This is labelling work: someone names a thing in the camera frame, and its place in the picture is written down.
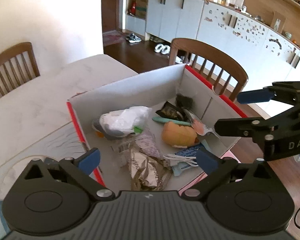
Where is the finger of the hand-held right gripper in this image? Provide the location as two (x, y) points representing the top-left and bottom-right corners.
(214, 104), (300, 141)
(236, 81), (300, 105)

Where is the white marble desktop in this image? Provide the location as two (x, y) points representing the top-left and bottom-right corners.
(0, 54), (240, 240)

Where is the white cable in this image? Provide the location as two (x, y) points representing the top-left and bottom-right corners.
(163, 154), (198, 167)

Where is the pink printed clear wrapper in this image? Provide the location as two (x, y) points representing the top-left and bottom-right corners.
(112, 130), (163, 159)

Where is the dark brown door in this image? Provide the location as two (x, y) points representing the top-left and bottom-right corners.
(101, 0), (122, 34)

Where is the grey wooden wall cabinet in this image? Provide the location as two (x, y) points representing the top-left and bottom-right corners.
(125, 0), (300, 85)

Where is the red cardboard box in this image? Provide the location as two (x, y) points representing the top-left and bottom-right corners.
(66, 64), (249, 198)

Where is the brown wooden chair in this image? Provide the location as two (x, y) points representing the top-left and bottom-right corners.
(0, 42), (40, 102)
(169, 38), (249, 103)

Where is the small pink grey packet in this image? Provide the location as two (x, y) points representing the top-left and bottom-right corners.
(190, 119), (214, 137)

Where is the pink doormat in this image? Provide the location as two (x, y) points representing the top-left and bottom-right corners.
(102, 30), (125, 46)

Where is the black snack packet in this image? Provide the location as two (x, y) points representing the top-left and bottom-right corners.
(155, 101), (190, 124)

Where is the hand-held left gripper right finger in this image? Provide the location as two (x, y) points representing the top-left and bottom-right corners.
(179, 147), (278, 202)

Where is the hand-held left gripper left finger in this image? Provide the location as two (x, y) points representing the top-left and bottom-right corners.
(16, 148), (115, 202)

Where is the pair of dark sneakers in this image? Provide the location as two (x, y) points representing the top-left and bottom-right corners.
(126, 33), (142, 43)

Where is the blue white packet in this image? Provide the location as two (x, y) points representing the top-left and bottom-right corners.
(170, 140), (212, 178)

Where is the cardboard carton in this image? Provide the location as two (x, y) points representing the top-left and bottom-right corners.
(135, 0), (148, 18)

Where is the white grey snack bag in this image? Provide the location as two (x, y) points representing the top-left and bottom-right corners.
(92, 106), (153, 140)

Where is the foil wrapper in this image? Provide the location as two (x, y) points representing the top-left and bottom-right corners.
(129, 142), (172, 192)

